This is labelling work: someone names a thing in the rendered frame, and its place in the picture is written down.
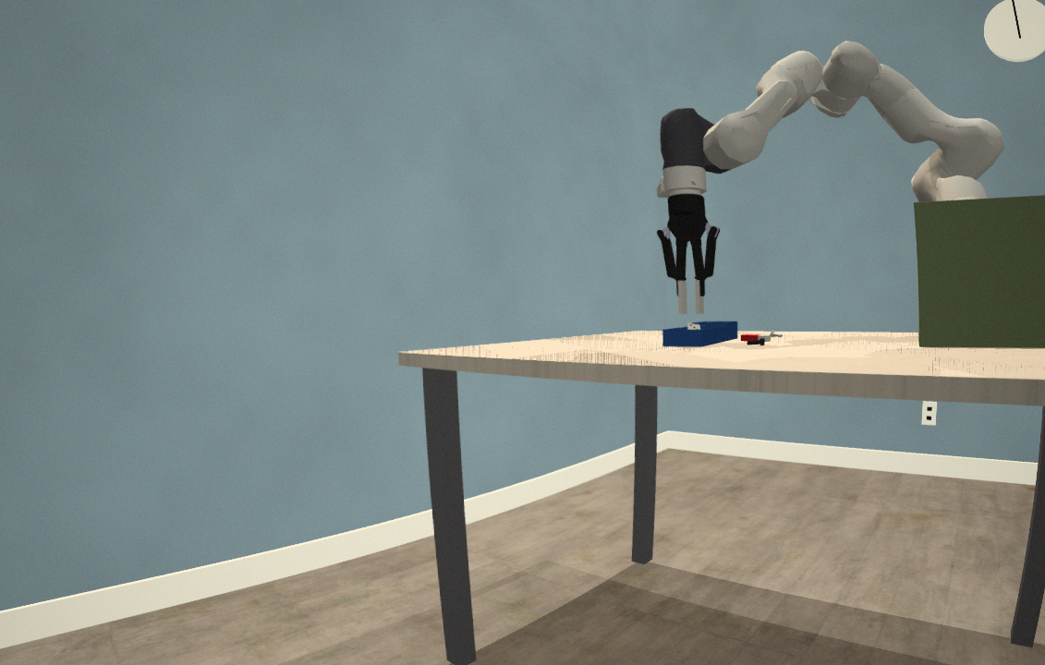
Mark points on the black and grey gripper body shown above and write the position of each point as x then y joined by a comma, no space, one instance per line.
684,209

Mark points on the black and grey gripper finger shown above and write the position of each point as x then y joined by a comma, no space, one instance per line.
702,272
678,272

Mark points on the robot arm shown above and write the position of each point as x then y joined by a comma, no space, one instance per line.
967,147

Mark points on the blue bin rack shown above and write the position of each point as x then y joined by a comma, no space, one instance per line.
698,338

